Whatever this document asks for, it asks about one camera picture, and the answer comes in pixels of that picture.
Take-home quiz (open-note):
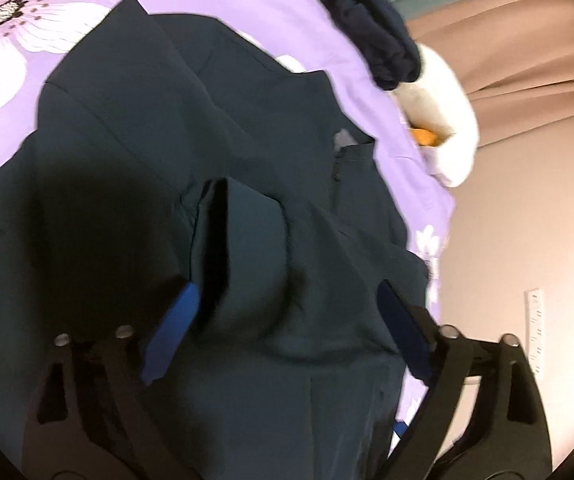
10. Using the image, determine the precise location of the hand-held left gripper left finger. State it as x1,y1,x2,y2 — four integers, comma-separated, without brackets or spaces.
21,282,203,480

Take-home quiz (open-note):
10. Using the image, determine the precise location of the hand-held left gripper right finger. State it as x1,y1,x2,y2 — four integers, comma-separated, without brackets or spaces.
376,279,554,480

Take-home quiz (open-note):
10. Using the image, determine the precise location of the dark teal jacket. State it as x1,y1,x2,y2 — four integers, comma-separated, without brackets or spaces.
0,0,430,480

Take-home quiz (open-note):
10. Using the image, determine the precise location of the white plush toy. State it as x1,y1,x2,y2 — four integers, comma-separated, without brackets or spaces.
392,42,482,188

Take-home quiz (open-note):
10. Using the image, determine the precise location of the beige curtain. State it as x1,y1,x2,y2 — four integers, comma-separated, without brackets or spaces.
407,0,574,150

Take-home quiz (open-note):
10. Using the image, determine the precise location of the folded navy garment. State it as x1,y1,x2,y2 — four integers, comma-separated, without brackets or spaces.
303,0,422,92

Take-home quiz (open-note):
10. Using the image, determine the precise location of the purple floral bed sheet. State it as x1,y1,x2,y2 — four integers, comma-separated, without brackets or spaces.
0,0,455,441

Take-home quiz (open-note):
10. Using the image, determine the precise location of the white wall power strip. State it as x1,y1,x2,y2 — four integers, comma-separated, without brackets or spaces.
524,288,546,377

